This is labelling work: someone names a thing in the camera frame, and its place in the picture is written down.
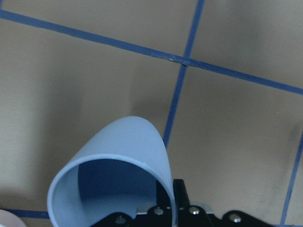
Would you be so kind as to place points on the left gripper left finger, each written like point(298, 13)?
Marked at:
point(163, 207)

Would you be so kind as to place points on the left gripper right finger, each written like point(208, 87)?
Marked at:
point(180, 193)

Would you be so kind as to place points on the pink bowl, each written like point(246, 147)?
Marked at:
point(8, 219)

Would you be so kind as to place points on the blue cup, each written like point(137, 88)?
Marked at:
point(115, 171)

